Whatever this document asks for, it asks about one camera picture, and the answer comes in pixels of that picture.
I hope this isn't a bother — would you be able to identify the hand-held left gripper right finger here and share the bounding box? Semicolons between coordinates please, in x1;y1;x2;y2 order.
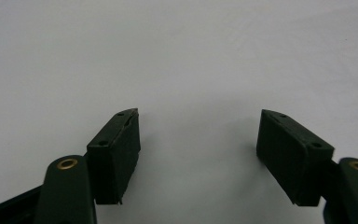
255;108;336;207

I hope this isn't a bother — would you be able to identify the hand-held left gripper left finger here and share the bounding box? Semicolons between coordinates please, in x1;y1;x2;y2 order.
86;107;142;206

